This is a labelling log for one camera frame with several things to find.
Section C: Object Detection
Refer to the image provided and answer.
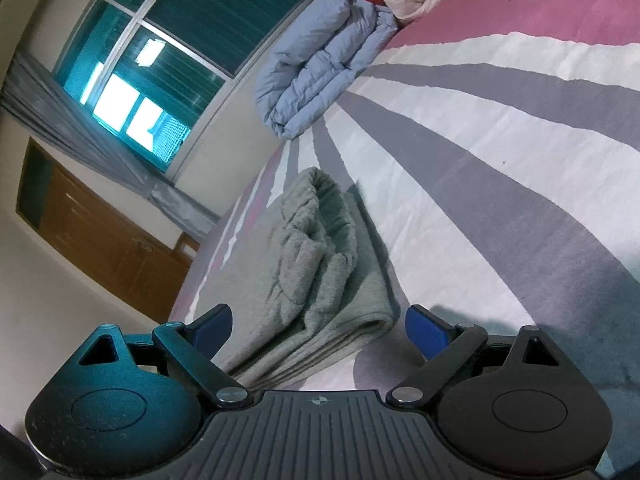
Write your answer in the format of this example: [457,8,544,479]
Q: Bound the folded light blue quilt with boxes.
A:
[254,0,400,141]

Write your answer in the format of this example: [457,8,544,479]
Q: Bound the brown wooden cabinet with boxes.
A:
[15,137,202,312]

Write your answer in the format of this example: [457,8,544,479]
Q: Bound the white framed window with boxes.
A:
[52,0,313,175]

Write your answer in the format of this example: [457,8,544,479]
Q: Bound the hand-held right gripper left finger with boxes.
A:
[75,304,254,409]

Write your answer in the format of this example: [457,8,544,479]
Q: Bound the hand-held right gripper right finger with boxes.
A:
[385,305,565,409]

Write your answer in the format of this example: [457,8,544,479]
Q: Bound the grey fuzzy towel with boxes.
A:
[195,166,402,392]

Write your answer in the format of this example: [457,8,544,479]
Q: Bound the grey curtain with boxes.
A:
[0,51,222,242]

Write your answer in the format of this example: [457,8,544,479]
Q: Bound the pink grey white striped bedsheet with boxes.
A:
[169,0,640,466]

